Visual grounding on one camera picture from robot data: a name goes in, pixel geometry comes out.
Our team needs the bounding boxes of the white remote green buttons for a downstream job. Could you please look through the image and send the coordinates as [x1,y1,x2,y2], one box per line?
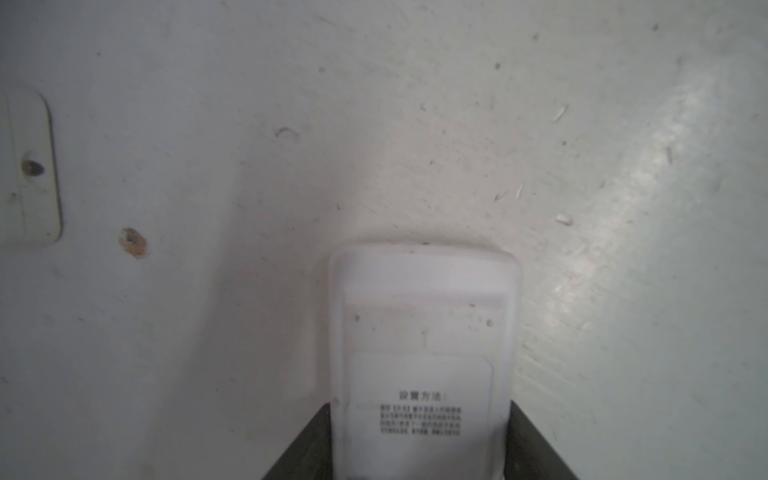
[1,85,62,247]

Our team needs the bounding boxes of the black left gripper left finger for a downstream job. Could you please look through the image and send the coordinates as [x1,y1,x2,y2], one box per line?
[262,403,334,480]

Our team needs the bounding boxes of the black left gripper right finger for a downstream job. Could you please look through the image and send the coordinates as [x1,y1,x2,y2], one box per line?
[505,401,578,480]

